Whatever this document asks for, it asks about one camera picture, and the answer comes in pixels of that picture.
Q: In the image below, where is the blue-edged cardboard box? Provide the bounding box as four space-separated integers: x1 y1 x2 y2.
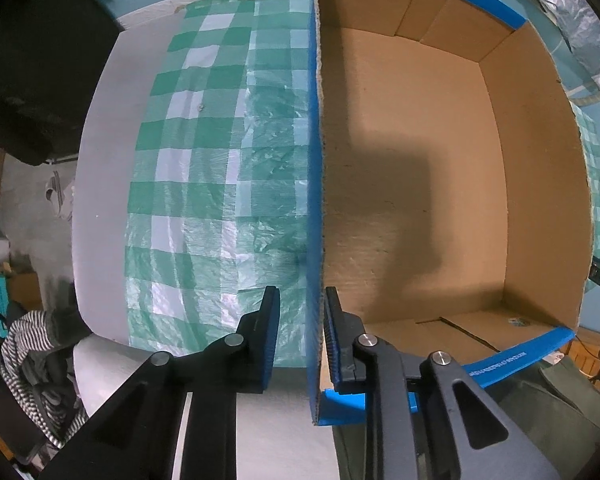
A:
306 0 593 426

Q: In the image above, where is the olive green cloth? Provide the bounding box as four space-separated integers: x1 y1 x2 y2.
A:
486 356 600 479

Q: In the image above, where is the striped black white cloth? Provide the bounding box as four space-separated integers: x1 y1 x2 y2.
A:
0 309 91 448

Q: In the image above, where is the teal small box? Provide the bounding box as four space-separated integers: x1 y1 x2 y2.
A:
0 274 9 339

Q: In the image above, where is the green checkered tablecloth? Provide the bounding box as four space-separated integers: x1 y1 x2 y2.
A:
124 0 310 367

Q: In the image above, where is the black bag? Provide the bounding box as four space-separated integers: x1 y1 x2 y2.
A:
0 0 122 166

